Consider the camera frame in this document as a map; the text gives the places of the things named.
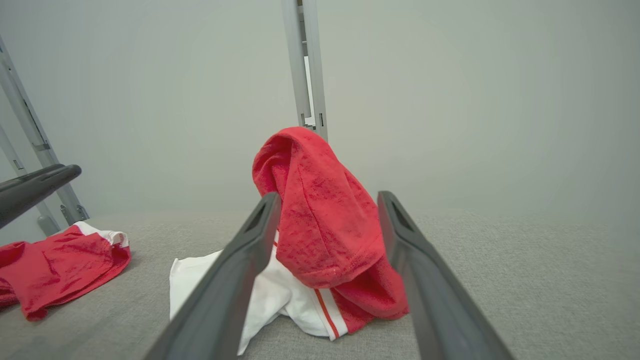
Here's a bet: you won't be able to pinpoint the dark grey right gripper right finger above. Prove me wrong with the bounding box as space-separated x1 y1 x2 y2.
377 191 516 360

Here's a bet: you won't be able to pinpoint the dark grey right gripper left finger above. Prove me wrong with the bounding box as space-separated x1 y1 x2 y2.
144 192 283 360

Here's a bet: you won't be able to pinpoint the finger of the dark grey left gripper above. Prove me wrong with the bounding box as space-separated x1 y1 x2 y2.
0 164 82 230

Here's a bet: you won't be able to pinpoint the red basketball shorts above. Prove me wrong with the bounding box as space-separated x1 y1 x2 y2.
0 221 132 322

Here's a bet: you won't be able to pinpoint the red basketball jersey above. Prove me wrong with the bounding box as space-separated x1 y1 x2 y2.
169 126 410 356

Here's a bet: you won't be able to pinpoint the grey metal post with foot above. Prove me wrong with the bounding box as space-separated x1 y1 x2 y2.
0 35 91 237

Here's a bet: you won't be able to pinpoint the grey metal post with slots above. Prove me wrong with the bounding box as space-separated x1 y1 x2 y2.
281 0 329 142

